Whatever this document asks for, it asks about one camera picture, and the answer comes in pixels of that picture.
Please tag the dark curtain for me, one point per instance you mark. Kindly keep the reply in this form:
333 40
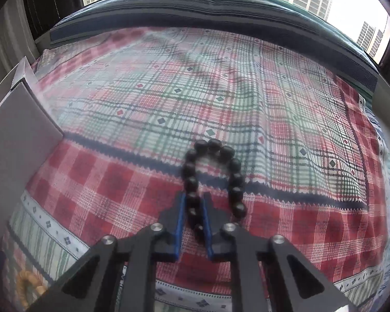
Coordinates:
52 3

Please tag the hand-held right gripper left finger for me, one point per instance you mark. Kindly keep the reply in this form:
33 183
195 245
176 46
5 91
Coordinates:
180 222

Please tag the plaid bed sheet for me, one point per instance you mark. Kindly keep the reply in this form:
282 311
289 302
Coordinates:
214 87

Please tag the light curtain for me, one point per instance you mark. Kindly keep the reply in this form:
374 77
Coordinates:
13 45

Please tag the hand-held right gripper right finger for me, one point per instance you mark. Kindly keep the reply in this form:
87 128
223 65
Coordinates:
207 232

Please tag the white cardboard box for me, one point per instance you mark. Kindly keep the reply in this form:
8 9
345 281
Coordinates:
16 143

